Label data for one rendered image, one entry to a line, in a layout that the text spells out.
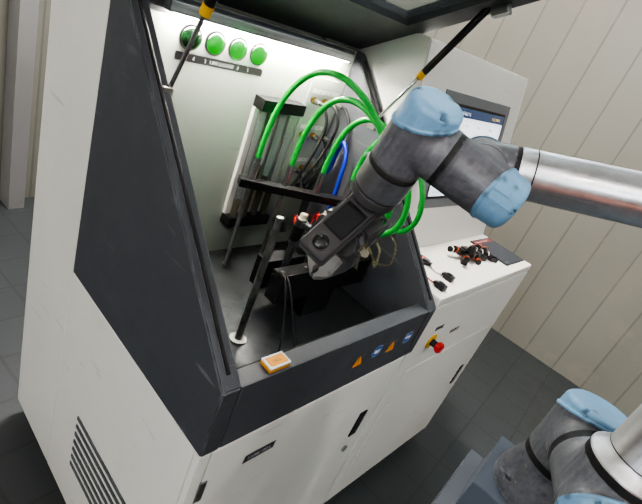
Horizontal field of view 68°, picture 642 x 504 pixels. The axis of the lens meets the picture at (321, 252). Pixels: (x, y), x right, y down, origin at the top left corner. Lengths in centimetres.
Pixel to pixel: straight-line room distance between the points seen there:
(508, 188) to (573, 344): 298
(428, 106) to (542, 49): 287
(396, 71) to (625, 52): 214
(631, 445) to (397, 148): 50
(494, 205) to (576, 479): 42
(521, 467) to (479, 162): 60
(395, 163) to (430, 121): 7
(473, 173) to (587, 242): 279
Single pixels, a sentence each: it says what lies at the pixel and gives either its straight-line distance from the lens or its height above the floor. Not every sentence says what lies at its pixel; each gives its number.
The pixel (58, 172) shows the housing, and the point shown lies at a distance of 130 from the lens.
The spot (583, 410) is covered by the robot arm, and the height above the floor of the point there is 113.
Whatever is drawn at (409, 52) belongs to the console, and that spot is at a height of 150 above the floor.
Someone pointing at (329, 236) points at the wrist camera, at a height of 127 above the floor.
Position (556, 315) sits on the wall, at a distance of 351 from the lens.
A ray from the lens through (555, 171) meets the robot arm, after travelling 74.
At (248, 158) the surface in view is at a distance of 126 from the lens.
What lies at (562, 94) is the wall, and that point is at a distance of 337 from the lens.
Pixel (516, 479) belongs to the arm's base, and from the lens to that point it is 100.
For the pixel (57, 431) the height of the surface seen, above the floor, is 26.
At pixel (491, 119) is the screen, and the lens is 175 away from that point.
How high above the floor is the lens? 153
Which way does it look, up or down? 26 degrees down
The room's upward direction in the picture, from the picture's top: 22 degrees clockwise
